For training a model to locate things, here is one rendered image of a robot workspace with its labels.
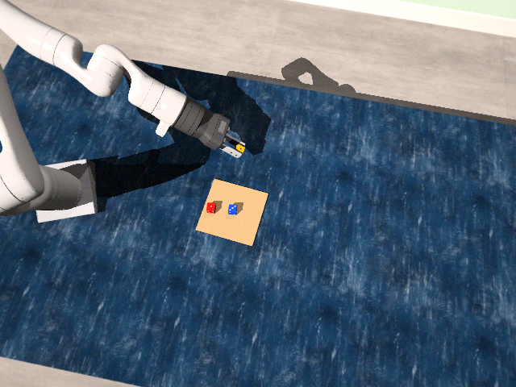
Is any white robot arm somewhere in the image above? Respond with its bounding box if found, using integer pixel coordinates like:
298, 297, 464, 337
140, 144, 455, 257
0, 0, 165, 216

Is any red die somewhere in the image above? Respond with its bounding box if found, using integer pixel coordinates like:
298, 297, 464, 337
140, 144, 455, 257
206, 202, 216, 214

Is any tan square mat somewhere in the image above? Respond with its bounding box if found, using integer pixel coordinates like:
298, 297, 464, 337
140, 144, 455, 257
196, 179, 268, 246

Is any yellow die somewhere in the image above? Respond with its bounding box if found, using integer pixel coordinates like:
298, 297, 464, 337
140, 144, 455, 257
235, 144, 245, 155

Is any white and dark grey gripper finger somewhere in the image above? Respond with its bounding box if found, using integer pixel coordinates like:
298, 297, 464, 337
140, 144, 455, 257
225, 127, 245, 146
219, 138, 242, 158

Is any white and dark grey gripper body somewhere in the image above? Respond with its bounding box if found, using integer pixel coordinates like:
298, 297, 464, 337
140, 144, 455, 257
151, 86, 231, 150

